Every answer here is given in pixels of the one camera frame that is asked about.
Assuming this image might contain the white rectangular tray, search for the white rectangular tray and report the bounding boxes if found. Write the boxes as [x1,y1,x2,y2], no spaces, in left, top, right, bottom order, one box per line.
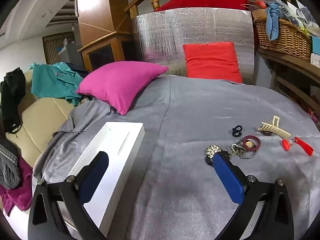
[32,122,145,238]

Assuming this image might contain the beige sofa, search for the beige sofa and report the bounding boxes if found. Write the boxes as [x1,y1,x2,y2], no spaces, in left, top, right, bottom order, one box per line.
[5,70,75,168]

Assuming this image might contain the wicker basket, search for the wicker basket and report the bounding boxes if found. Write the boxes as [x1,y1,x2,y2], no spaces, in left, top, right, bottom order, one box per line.
[254,17,312,62]

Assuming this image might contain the black scrunchie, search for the black scrunchie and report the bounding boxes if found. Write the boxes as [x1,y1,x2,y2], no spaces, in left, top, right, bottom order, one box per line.
[205,150,230,166]

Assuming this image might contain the silver keyring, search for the silver keyring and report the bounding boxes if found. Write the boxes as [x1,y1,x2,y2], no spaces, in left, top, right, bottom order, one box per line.
[230,143,255,159]

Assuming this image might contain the red strap keychain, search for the red strap keychain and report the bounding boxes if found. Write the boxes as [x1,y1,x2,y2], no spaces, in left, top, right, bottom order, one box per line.
[292,137,314,157]

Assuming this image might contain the maroon hair tie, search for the maroon hair tie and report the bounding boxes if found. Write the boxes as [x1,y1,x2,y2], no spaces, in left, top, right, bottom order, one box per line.
[242,135,261,152]

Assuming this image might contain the gold brooch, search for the gold brooch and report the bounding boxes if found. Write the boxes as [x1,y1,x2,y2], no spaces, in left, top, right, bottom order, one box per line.
[205,144,222,157]

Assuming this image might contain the silver foil mat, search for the silver foil mat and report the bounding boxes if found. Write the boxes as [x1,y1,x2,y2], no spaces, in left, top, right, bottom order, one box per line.
[132,7,255,84]

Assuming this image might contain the blue cloth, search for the blue cloth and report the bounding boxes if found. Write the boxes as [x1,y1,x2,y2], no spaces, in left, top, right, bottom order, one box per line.
[265,2,285,40]

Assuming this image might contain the small red pillow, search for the small red pillow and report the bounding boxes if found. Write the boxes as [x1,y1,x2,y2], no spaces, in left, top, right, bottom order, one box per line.
[183,42,243,83]

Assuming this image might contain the beige hair claw clip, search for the beige hair claw clip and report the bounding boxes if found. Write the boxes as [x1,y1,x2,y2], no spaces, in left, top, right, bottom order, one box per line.
[258,115,291,139]

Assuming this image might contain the magenta cloth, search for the magenta cloth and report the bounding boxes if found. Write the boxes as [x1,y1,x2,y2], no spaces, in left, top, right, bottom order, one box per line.
[0,157,33,217]

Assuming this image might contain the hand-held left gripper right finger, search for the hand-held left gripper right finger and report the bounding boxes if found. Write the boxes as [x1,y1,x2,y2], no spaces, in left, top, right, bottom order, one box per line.
[212,152,294,240]

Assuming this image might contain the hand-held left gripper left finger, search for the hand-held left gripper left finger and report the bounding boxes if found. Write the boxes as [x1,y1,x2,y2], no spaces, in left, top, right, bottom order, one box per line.
[27,151,109,240]

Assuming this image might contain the wooden shelf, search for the wooden shelf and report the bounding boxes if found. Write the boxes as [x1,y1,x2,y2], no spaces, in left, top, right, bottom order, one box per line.
[257,47,320,120]

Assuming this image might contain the black hair ties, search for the black hair ties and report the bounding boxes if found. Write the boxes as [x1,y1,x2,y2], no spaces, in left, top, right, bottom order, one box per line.
[230,124,243,138]

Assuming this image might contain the grey knitted cloth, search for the grey knitted cloth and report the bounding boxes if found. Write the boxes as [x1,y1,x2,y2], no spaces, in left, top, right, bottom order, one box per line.
[0,135,22,190]

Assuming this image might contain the black garment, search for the black garment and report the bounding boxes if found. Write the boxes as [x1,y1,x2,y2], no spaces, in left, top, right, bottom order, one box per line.
[0,67,27,134]

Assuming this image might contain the wooden cabinet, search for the wooden cabinet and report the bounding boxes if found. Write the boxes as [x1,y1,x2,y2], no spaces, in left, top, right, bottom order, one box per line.
[75,0,137,72]

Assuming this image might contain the wooden lattice door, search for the wooden lattice door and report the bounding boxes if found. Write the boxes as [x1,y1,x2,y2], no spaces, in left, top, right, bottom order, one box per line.
[42,31,75,65]

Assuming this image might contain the teal shirt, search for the teal shirt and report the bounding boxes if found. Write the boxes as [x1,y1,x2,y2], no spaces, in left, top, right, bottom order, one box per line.
[30,62,84,105]

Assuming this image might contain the pink pillow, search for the pink pillow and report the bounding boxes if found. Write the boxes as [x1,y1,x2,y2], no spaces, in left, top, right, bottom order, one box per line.
[77,61,169,115]

